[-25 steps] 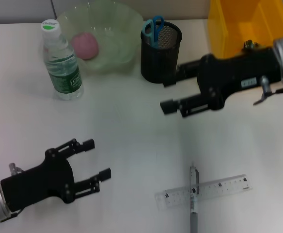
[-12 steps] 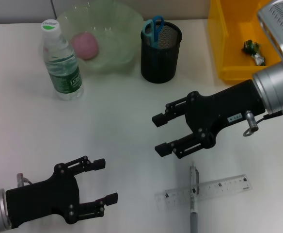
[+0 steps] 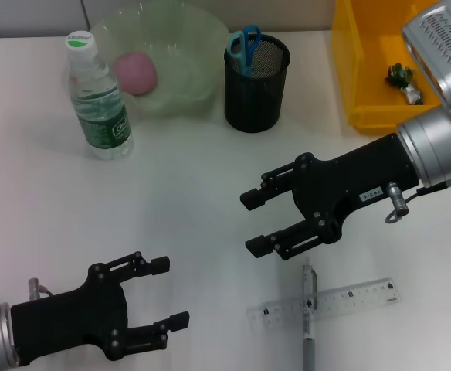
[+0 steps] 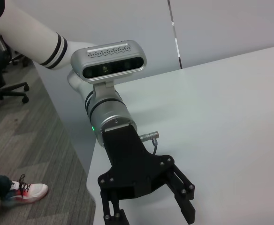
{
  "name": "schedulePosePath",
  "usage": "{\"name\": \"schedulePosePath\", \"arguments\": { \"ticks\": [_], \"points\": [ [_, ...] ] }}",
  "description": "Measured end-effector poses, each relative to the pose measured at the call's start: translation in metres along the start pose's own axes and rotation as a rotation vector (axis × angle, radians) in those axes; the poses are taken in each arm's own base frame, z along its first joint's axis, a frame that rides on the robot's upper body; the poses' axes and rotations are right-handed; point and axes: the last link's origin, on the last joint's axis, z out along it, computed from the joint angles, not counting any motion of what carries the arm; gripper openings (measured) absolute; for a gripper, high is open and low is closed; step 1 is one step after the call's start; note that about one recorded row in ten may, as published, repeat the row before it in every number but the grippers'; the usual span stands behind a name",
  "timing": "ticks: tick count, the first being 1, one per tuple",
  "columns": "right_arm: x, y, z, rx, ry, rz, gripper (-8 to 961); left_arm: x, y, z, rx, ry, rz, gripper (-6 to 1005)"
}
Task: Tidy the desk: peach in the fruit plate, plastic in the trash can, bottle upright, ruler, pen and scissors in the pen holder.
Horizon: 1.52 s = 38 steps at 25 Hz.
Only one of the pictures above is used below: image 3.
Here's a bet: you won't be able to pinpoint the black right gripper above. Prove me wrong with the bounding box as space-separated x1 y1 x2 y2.
239 133 422 262

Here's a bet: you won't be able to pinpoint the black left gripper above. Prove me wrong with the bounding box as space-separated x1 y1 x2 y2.
11 250 192 368

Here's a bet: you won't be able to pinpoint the transparent plastic ruler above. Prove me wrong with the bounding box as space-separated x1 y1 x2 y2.
247 276 402 335

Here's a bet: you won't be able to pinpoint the blue capped scissors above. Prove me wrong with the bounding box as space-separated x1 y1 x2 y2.
229 25 263 78

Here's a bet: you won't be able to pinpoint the clear green-label water bottle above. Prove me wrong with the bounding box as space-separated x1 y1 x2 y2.
63 31 134 162

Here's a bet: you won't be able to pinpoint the pink peach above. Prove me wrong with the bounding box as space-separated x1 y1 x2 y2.
112 52 159 97

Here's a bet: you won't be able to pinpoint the green plastic wrapper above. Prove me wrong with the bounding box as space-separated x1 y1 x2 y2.
383 63 424 105

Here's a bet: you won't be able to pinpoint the black mesh pen holder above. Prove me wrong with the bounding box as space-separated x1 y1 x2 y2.
224 33 291 134

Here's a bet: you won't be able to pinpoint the grey clear pen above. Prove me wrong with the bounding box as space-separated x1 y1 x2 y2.
297 258 319 371

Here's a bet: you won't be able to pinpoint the translucent green fruit bowl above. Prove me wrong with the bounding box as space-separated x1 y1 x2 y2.
90 2 229 117

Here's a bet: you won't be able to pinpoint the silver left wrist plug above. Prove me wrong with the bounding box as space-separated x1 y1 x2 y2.
27 277 53 301

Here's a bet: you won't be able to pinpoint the yellow plastic bin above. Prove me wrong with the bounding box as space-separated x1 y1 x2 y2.
330 0 446 135

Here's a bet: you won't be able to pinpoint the right wrist plug with cable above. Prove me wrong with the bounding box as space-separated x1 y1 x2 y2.
385 181 449 225

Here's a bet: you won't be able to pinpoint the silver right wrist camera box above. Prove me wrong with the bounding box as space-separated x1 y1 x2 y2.
401 0 451 114

